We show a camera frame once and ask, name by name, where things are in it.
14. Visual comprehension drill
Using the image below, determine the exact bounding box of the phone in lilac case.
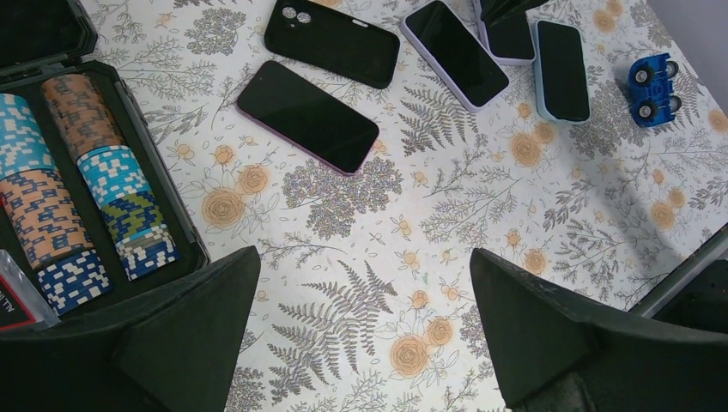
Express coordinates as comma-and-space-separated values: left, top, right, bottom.
401, 1, 510, 113

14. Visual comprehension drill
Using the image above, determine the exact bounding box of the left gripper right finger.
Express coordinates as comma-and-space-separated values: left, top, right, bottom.
470, 249, 727, 411

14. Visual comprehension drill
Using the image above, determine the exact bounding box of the blue toy car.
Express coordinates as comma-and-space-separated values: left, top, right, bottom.
628, 53, 683, 128

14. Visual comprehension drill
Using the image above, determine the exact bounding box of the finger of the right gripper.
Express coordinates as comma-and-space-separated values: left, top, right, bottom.
480, 0, 549, 24

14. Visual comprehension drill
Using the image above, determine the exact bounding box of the black poker chip case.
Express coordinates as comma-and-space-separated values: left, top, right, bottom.
1, 1, 209, 325

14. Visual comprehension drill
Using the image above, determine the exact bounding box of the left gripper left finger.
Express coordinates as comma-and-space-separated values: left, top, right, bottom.
1, 246, 261, 411

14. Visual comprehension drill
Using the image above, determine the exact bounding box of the phone in light-blue case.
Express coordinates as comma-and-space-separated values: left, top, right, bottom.
533, 20, 591, 124

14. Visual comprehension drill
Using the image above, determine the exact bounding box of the floral table mat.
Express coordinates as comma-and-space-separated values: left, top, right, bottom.
85, 1, 727, 411

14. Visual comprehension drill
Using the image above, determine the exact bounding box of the black phone case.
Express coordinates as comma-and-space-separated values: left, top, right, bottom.
264, 1, 400, 89

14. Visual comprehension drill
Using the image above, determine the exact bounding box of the card deck box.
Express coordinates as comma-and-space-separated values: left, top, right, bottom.
1, 250, 60, 333

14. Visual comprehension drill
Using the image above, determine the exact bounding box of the phone with purple edge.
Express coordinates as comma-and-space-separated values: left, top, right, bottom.
236, 60, 379, 174

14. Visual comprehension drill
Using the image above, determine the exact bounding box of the phone in white case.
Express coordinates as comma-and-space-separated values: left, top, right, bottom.
472, 0, 536, 66

